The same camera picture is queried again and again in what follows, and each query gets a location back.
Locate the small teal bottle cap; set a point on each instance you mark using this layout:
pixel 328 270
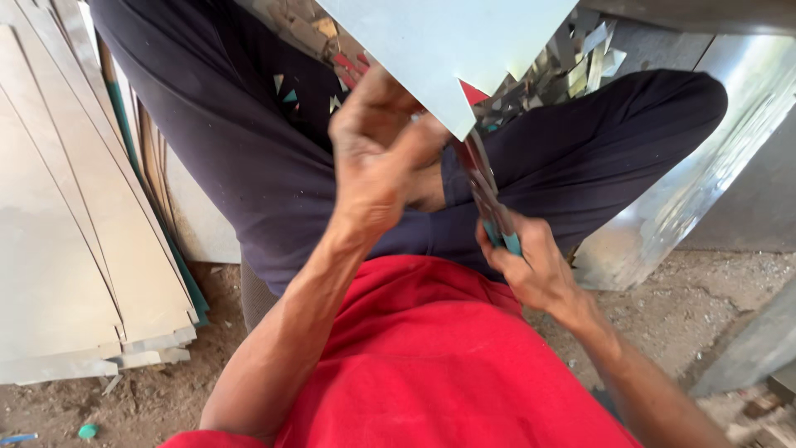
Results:
pixel 88 431

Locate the pile of shiny metal offcuts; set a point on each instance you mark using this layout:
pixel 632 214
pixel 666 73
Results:
pixel 572 62

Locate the shiny bent metal sheet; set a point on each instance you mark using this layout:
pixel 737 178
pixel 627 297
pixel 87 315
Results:
pixel 684 186

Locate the pale blue metal sheet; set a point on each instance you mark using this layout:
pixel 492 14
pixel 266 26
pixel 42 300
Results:
pixel 435 43

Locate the stack of beige cut sheets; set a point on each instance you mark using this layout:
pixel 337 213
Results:
pixel 68 236

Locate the red triangular offcut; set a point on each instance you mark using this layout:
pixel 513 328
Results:
pixel 472 94

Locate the person's right fingers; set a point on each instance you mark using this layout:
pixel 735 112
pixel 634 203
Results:
pixel 500 246

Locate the person's left hand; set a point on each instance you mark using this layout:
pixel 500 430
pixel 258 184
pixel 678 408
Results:
pixel 364 168

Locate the person's right hand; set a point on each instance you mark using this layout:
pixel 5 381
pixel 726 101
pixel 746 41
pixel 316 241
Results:
pixel 535 267

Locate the dark navy trousers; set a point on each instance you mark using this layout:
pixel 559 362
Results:
pixel 249 155

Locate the dark metal beam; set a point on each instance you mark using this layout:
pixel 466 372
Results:
pixel 703 13

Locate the blue pen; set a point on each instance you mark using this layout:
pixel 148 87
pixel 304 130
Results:
pixel 17 438

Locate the red shirt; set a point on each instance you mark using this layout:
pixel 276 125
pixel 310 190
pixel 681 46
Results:
pixel 435 367

